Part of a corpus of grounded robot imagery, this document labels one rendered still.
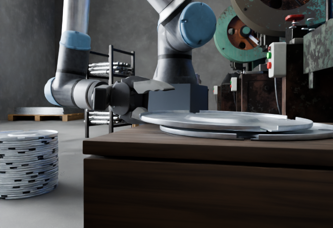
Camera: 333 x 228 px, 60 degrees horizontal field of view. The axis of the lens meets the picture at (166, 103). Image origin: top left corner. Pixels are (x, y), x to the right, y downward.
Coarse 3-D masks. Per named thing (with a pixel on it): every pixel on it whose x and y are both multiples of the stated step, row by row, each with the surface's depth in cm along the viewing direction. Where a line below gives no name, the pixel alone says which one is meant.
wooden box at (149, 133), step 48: (96, 144) 35; (144, 144) 34; (192, 144) 33; (240, 144) 32; (288, 144) 32; (96, 192) 35; (144, 192) 34; (192, 192) 33; (240, 192) 31; (288, 192) 30
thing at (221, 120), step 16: (144, 112) 55; (160, 112) 60; (176, 112) 63; (208, 112) 65; (224, 112) 65; (240, 112) 64; (208, 128) 37; (224, 128) 37; (240, 128) 37; (256, 128) 37; (272, 128) 39; (288, 128) 38; (304, 128) 40
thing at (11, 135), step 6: (0, 132) 135; (6, 132) 137; (12, 132) 137; (18, 132) 132; (24, 132) 132; (30, 132) 132; (36, 132) 132; (42, 132) 137; (48, 132) 137; (54, 132) 137; (0, 138) 116; (6, 138) 115; (12, 138) 116; (18, 138) 116; (24, 138) 117
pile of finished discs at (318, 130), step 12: (168, 132) 43; (180, 132) 40; (192, 132) 39; (204, 132) 38; (216, 132) 42; (228, 132) 42; (240, 132) 42; (252, 132) 42; (264, 132) 42; (276, 132) 42; (288, 132) 42; (300, 132) 42; (312, 132) 42; (324, 132) 42
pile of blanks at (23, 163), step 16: (0, 144) 115; (16, 144) 116; (32, 144) 123; (48, 144) 128; (0, 160) 116; (16, 160) 116; (32, 160) 119; (48, 160) 125; (0, 176) 116; (16, 176) 116; (32, 176) 120; (48, 176) 127; (0, 192) 116; (16, 192) 116; (32, 192) 119
